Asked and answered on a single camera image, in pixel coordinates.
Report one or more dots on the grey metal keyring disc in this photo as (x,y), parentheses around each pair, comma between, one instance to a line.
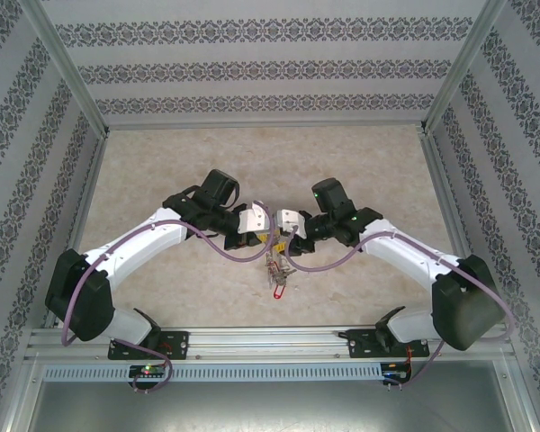
(274,267)

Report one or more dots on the red key tag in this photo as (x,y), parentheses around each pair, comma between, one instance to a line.
(278,290)

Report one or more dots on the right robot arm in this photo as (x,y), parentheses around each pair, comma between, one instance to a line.
(405,247)

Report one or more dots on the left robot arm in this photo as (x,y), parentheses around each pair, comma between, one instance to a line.
(148,234)

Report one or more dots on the grey metal panel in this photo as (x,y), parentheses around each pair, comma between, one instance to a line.
(270,409)

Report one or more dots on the right controller board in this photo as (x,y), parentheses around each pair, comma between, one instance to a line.
(396,375)

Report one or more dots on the controller board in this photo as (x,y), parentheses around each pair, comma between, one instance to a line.
(146,371)
(396,375)

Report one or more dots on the left controller board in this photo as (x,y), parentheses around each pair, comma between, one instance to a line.
(146,371)

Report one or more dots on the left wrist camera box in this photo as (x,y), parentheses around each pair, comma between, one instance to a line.
(252,220)

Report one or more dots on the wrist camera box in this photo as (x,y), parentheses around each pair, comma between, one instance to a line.
(290,220)
(252,220)

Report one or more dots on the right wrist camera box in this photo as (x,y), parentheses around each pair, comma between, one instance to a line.
(290,220)

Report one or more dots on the aluminium back floor rail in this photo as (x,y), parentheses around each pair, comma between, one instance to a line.
(270,125)

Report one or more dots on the aluminium mounting rail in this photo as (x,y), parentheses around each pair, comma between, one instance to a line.
(270,344)

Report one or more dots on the aluminium side floor rail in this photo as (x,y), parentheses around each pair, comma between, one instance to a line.
(435,157)
(91,180)

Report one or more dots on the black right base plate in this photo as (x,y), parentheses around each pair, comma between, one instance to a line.
(357,344)

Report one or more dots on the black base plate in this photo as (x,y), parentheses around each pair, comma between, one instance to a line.
(357,344)
(177,344)

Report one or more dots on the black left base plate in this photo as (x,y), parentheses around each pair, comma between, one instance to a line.
(177,344)

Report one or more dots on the aluminium corner post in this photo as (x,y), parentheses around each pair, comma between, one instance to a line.
(67,67)
(459,67)

